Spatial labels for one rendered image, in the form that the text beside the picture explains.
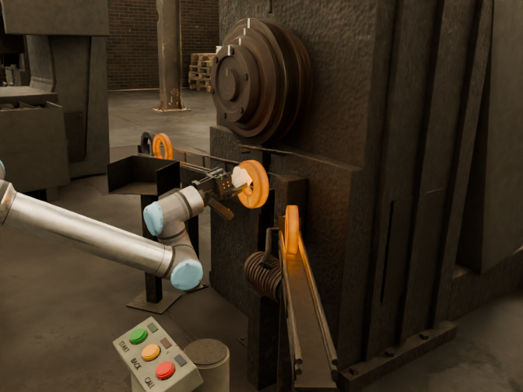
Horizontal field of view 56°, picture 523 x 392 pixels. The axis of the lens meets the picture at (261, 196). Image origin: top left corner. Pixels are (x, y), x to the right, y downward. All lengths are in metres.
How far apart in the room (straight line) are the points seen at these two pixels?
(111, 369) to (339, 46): 1.52
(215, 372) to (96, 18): 3.55
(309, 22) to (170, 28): 7.14
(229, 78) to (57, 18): 2.62
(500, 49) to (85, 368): 2.06
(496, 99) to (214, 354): 1.51
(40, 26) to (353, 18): 2.97
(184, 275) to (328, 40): 0.94
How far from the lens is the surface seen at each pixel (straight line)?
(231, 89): 1.83
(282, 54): 1.73
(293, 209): 1.51
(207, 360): 1.28
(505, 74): 2.24
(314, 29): 1.84
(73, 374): 2.18
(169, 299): 2.58
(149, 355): 1.17
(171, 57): 8.92
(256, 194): 1.56
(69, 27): 4.33
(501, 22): 2.16
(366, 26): 1.66
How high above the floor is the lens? 1.28
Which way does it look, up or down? 18 degrees down
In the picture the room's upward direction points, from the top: 1 degrees clockwise
